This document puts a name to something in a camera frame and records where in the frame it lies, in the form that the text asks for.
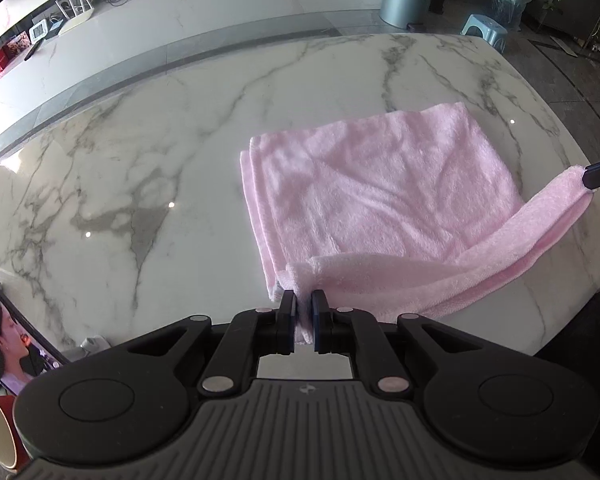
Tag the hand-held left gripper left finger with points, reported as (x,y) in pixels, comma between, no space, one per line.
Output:
(286,325)

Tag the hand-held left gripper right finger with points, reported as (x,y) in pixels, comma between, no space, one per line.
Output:
(322,325)

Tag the pink towel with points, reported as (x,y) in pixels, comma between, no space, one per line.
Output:
(380,185)

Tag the teal plastic stool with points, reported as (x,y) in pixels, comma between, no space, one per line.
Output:
(484,27)

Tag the clear water bottle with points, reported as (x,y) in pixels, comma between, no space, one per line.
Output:
(511,0)

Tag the small white device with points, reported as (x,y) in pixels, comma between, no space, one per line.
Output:
(95,346)

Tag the tablet screen showing face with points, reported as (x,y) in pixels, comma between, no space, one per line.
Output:
(10,340)

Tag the long white marble cabinet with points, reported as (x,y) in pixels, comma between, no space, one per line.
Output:
(180,10)

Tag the black remote control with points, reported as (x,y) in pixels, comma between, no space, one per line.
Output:
(33,50)

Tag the white router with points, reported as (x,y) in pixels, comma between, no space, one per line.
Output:
(75,5)

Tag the small white clock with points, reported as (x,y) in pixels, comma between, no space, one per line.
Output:
(40,30)

